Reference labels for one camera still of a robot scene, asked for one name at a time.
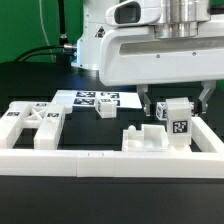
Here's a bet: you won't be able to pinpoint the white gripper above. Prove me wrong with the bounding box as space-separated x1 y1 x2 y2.
99 23 224 116

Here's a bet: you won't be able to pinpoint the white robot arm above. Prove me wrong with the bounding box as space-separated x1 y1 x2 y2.
75 0 224 112

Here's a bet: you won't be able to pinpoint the white chair seat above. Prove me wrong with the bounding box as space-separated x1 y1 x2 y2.
121 123 193 154

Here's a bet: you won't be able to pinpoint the white tagged cube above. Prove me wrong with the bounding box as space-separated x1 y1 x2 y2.
156 102 167 120
190 102 198 117

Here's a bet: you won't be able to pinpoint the white chair back frame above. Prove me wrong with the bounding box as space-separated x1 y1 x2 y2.
0 101 72 150

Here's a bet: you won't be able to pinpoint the white tagged cube right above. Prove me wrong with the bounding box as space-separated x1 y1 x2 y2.
190 102 198 117

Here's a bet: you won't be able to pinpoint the white tagged cube left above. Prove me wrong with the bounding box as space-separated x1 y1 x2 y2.
156 102 167 120

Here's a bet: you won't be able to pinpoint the black cables with connector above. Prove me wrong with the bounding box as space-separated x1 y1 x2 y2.
13 0 78 63

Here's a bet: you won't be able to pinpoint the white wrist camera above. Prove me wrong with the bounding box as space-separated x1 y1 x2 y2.
105 0 162 27

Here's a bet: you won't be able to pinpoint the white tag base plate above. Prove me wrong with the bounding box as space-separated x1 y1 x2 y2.
51 89 143 110

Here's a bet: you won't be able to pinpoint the white U-shaped obstacle fence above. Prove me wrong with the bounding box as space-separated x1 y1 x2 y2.
0 117 224 179

